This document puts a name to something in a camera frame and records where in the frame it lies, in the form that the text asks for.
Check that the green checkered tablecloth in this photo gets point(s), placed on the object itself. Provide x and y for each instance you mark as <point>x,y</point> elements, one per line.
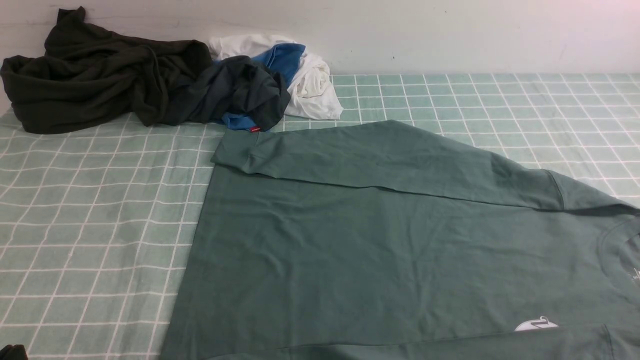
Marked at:
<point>96,225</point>

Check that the blue crumpled garment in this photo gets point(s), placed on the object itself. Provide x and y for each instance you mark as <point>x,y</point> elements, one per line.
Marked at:
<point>282,58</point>

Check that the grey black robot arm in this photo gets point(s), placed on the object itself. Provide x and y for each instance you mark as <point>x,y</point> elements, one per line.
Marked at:
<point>13,352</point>

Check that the green long-sleeved shirt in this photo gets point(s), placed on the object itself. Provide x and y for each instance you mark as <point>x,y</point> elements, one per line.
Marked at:
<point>382,241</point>

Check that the dark olive crumpled garment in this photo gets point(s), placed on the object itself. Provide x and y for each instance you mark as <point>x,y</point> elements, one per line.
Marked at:
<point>89,76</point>

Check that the white crumpled garment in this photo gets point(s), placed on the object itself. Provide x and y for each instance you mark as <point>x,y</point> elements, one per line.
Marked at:
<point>312,93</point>

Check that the dark grey crumpled garment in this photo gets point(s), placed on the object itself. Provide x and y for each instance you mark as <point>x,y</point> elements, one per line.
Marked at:
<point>236,86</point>

